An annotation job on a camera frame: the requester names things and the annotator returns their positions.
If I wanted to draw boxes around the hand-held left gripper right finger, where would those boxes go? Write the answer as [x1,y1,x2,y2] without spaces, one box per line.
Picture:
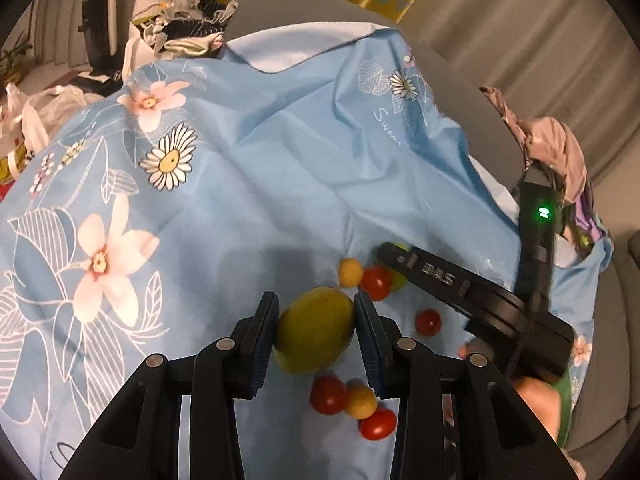
[355,293,576,480]

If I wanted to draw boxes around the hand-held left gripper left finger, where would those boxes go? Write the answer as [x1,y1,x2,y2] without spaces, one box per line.
[60,291,280,480]

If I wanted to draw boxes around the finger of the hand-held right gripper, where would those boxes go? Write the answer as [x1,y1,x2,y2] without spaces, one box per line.
[375,241,527,334]

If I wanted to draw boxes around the red cherry tomato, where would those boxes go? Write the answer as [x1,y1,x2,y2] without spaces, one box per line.
[359,408,398,442]
[415,309,443,337]
[359,266,393,302]
[310,375,348,416]

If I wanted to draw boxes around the green cherry tomato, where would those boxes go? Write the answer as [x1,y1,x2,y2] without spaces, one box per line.
[389,243,412,292]

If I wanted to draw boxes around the yellow cherry tomato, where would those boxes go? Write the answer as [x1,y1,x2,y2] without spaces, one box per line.
[344,382,378,420]
[338,258,364,288]

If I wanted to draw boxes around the large yellow green mango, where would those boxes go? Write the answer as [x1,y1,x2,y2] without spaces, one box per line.
[273,286,357,376]

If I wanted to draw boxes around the green plastic bowl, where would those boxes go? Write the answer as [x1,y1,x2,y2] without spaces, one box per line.
[551,372,574,449]

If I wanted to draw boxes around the person's right hand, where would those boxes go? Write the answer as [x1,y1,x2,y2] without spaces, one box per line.
[457,338,563,441]

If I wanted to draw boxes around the purple garment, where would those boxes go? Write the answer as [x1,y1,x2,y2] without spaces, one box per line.
[559,194,614,262]

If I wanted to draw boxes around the pink crumpled garment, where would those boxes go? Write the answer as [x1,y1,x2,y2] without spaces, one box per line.
[479,85,597,207]

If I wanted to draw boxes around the grey sofa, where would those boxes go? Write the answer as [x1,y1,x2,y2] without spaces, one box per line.
[220,0,640,466]

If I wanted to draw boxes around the blue floral bedsheet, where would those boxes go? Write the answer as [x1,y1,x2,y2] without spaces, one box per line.
[0,20,616,480]

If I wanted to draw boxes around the white plastic bags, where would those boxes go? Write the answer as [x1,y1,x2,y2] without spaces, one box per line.
[0,82,92,182]

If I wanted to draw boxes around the pile of mixed clothes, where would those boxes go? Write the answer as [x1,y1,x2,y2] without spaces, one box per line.
[129,0,242,62]

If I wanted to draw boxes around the black upright appliance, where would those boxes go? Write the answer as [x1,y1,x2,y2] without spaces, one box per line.
[79,0,122,77]

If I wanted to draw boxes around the green houseplant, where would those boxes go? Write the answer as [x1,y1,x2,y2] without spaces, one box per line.
[0,34,32,82]

